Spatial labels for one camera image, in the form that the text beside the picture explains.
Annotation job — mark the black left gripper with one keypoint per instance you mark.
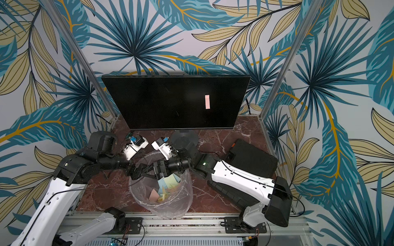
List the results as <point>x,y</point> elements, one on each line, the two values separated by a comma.
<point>131,170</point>

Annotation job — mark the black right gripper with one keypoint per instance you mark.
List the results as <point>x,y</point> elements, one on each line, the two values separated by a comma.
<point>160,167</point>

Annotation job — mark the small pink sticky strip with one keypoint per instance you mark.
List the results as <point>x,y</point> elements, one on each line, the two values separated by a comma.
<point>207,102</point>

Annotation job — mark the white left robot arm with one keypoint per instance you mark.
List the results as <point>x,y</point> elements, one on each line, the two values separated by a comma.
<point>69,179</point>

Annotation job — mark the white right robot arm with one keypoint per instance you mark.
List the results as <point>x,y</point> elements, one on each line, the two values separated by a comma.
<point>274,196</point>

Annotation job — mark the pile of discarded sticky notes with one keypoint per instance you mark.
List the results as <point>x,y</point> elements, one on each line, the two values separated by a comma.
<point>167,186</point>

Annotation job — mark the grey round monitor stand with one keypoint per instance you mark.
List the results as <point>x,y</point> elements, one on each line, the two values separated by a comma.
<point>184,139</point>

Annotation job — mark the black computer monitor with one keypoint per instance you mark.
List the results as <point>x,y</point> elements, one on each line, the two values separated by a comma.
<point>177,102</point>

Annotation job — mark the clear plastic lined waste bin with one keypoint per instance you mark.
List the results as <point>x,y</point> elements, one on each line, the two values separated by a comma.
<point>169,197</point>

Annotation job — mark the black plastic tool case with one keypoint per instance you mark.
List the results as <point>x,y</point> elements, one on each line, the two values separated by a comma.
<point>251,170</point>

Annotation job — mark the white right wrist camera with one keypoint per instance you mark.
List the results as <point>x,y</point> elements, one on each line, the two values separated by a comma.
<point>163,145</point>

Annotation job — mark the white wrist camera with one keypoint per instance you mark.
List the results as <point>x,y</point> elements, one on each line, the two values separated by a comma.
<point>133,145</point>
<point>163,145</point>

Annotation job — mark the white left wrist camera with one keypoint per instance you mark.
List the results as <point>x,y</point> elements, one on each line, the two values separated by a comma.
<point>133,145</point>

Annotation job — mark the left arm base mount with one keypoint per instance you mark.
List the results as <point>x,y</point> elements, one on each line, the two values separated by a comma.
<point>128,226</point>

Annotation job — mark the left aluminium frame post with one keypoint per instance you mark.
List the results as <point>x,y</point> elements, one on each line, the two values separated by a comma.
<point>58,20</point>

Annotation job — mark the aluminium frame post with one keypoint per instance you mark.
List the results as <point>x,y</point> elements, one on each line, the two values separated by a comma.
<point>306,23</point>
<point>58,20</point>

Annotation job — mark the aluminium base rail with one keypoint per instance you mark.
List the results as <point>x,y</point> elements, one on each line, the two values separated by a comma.
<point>208,229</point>

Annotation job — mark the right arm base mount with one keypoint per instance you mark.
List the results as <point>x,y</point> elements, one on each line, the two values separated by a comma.
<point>233,225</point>

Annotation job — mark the right aluminium frame post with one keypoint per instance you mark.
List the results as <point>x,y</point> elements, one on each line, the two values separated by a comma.
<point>306,23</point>

